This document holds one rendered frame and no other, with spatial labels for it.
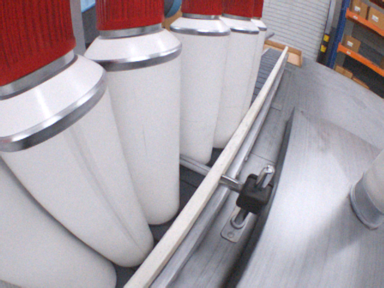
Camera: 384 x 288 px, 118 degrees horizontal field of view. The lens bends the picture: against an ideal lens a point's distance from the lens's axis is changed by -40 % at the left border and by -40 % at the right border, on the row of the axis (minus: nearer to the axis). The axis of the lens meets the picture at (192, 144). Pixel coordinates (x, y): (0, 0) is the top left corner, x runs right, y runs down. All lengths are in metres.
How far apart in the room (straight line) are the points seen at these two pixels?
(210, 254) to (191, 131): 0.15
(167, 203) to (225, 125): 0.12
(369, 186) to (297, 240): 0.13
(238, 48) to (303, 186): 0.19
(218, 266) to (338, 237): 0.15
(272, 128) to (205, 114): 0.27
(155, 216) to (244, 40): 0.18
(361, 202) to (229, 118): 0.23
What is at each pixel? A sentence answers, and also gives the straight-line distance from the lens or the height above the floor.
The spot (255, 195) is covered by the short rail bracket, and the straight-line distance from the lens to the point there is 0.18.
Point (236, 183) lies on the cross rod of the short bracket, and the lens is 0.19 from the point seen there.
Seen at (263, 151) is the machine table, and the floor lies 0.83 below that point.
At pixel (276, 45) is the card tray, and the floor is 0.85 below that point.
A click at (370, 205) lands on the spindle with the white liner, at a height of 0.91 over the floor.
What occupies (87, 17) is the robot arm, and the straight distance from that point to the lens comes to 0.43.
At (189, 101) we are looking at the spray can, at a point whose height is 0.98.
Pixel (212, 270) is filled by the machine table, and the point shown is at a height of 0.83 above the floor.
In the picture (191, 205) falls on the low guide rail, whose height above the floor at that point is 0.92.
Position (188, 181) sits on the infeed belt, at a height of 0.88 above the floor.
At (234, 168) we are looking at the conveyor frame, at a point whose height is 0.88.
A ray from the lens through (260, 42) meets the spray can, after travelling 0.25.
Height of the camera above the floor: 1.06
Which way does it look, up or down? 44 degrees down
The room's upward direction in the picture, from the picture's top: 4 degrees clockwise
